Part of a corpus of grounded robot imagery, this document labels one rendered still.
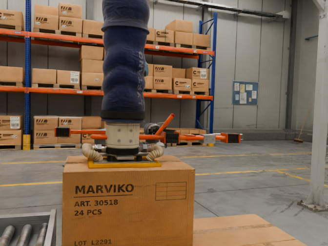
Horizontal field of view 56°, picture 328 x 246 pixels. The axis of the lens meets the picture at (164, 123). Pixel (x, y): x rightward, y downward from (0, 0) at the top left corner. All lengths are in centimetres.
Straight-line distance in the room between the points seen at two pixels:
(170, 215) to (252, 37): 1150
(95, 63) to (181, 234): 762
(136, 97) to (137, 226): 60
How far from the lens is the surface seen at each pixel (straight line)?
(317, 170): 437
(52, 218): 184
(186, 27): 987
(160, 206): 148
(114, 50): 150
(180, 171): 146
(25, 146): 864
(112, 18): 154
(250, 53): 1256
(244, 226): 196
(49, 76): 873
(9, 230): 193
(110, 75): 149
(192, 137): 164
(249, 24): 1271
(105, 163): 145
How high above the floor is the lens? 124
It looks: 3 degrees down
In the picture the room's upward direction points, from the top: 2 degrees clockwise
